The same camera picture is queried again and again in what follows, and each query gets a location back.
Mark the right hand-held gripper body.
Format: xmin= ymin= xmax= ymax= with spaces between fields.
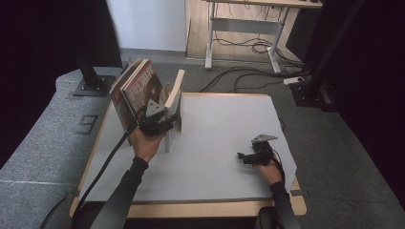
xmin=250 ymin=134 xmax=279 ymax=167

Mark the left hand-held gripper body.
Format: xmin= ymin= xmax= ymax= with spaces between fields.
xmin=138 ymin=98 xmax=179 ymax=137

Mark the thick white book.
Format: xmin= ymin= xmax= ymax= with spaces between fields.
xmin=162 ymin=69 xmax=186 ymax=153

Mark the wooden book rack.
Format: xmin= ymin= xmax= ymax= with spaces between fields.
xmin=122 ymin=56 xmax=185 ymax=137

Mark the grey magazine with red banner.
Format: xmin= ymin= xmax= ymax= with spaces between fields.
xmin=109 ymin=57 xmax=142 ymax=147

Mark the red-brown illustrated magazine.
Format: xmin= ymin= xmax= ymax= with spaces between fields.
xmin=119 ymin=58 xmax=168 ymax=132

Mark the person's right hand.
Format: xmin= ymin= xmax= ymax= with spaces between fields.
xmin=254 ymin=159 xmax=285 ymax=187

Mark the person's left hand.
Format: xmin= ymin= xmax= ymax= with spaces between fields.
xmin=128 ymin=126 xmax=167 ymax=164

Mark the light grey table sheet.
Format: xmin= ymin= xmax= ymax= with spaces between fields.
xmin=77 ymin=94 xmax=299 ymax=204

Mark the black metal stand, square base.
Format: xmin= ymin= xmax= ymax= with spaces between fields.
xmin=72 ymin=47 xmax=117 ymax=98

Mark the wooden table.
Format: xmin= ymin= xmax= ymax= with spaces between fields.
xmin=69 ymin=92 xmax=309 ymax=220

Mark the white power strip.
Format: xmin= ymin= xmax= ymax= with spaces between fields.
xmin=283 ymin=75 xmax=306 ymax=87

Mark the white-legged desk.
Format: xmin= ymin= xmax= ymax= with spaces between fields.
xmin=203 ymin=0 xmax=324 ymax=74

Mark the black curtain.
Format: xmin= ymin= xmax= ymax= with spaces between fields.
xmin=304 ymin=0 xmax=405 ymax=209
xmin=0 ymin=0 xmax=123 ymax=170

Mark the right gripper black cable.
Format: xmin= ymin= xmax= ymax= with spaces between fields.
xmin=270 ymin=148 xmax=288 ymax=185

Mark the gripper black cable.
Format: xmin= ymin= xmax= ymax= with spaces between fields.
xmin=39 ymin=107 xmax=142 ymax=229
xmin=270 ymin=148 xmax=288 ymax=185

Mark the black floor cable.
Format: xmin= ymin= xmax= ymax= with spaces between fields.
xmin=199 ymin=65 xmax=311 ymax=94

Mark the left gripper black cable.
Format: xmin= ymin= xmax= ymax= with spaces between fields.
xmin=39 ymin=107 xmax=142 ymax=229

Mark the black metal stand, slanted post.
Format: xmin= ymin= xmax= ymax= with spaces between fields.
xmin=288 ymin=0 xmax=367 ymax=113

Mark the black cable tangle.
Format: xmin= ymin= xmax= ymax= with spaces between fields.
xmin=212 ymin=30 xmax=304 ymax=70

